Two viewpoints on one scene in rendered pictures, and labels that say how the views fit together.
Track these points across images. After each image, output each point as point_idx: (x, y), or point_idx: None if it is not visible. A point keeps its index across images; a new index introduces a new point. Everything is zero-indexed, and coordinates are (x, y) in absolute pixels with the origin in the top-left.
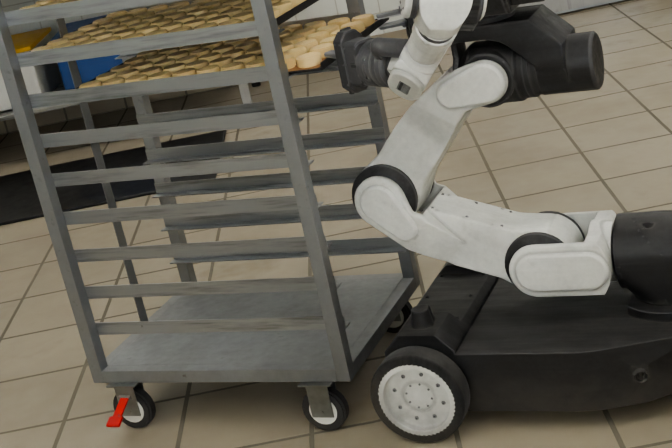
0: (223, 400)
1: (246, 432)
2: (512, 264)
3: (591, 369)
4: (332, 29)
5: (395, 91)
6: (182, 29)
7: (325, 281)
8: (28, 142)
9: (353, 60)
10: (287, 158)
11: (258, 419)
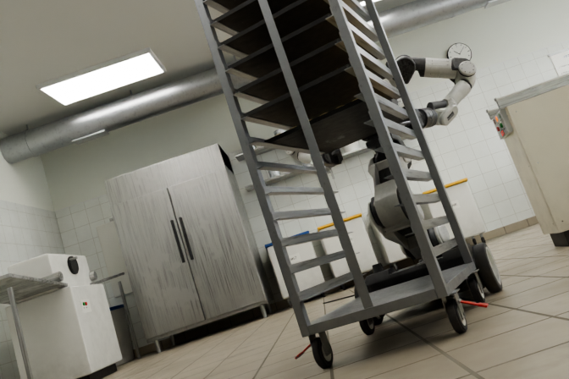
0: (435, 330)
1: (482, 311)
2: (437, 230)
3: None
4: None
5: (444, 119)
6: None
7: (454, 211)
8: (379, 109)
9: (418, 114)
10: (428, 148)
11: (466, 315)
